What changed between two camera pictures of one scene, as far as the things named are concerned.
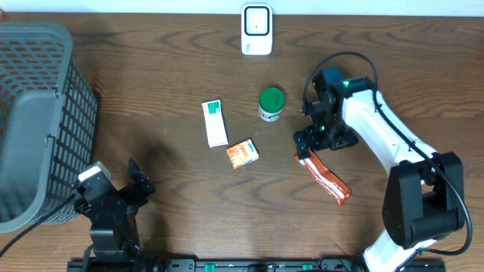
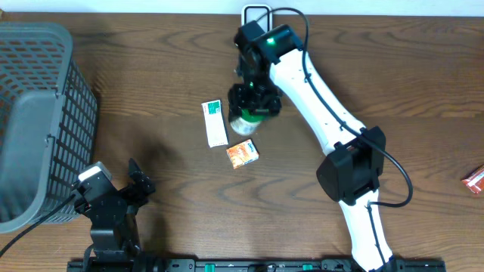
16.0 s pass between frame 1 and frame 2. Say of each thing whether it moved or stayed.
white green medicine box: stayed
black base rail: stayed
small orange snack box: stayed
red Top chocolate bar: moved
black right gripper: moved
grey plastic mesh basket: stayed
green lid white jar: moved
